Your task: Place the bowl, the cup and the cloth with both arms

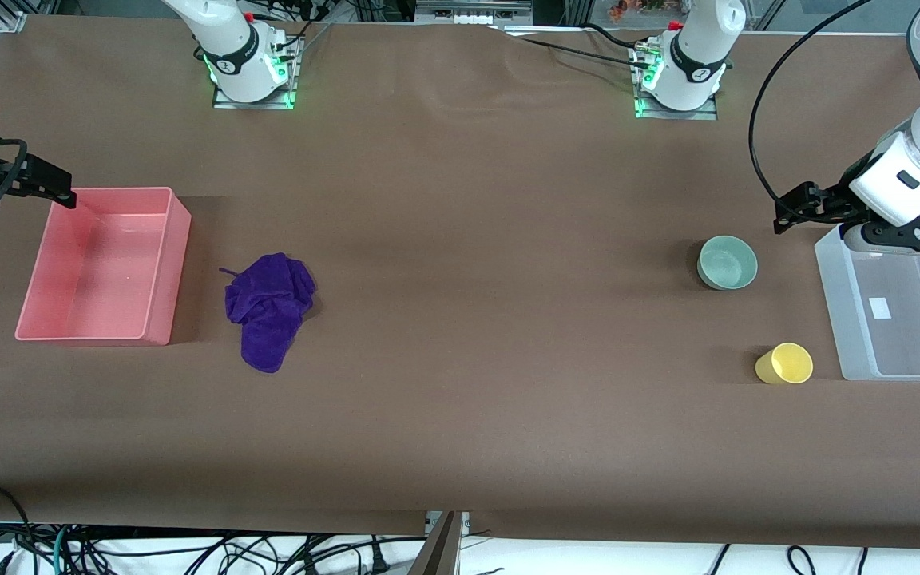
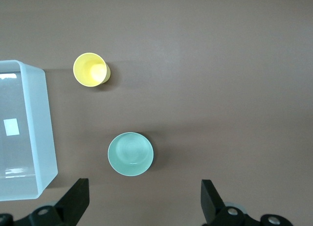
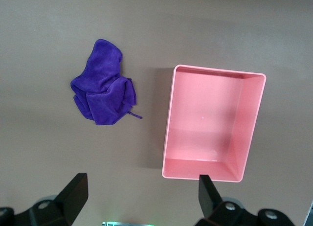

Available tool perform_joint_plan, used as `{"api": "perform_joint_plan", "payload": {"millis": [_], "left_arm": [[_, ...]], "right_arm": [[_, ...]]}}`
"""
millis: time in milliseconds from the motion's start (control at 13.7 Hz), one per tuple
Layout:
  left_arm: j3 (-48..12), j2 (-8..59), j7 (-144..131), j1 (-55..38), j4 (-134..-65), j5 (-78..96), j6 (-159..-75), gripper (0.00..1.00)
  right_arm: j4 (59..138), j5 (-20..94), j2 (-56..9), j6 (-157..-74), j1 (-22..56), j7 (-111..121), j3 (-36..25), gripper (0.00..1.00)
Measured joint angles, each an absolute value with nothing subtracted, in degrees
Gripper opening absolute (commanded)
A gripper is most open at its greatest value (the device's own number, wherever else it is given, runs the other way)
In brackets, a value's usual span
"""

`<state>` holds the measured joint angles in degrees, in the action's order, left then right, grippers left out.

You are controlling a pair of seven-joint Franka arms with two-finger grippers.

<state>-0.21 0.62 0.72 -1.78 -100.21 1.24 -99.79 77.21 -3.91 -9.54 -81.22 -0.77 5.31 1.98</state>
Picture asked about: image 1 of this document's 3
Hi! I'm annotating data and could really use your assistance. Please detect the pale green bowl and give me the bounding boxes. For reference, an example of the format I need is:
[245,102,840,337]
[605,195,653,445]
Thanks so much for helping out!
[697,235,759,291]

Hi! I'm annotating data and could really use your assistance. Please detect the yellow plastic cup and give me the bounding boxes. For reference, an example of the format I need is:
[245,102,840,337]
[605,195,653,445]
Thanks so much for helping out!
[755,343,814,385]

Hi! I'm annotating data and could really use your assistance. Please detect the purple cloth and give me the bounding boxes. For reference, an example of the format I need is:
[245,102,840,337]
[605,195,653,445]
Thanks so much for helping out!
[220,253,318,374]

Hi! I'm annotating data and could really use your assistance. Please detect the pink plastic bin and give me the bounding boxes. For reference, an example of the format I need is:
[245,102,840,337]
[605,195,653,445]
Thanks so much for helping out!
[14,187,192,347]

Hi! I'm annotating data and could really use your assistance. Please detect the translucent plastic bin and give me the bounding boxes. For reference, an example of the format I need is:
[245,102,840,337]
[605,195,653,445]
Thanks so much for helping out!
[815,222,920,382]

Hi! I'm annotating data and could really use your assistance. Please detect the orange background objects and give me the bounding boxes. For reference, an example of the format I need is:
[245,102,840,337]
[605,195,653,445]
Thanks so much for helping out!
[608,0,668,22]

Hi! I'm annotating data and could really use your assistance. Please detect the white power strip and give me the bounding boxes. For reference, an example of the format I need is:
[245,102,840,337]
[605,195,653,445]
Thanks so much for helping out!
[416,0,533,26]

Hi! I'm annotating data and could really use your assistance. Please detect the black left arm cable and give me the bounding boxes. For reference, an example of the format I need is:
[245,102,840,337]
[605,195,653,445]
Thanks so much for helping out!
[749,0,876,218]

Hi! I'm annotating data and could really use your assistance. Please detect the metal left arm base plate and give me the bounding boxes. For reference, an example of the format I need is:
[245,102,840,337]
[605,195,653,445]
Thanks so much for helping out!
[633,46,719,121]

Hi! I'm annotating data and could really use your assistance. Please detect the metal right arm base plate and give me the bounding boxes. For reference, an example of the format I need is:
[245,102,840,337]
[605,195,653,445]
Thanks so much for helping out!
[212,36,299,110]

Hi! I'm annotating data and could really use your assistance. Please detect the black cable across table edge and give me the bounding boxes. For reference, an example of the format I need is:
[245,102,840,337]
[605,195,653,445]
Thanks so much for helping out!
[496,22,656,71]

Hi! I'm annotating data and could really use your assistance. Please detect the teal cable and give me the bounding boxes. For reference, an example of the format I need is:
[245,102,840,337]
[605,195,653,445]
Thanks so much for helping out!
[50,525,72,575]

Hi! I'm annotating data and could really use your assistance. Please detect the black cable tangle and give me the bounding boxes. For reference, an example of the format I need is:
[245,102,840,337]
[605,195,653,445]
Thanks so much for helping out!
[69,532,429,575]

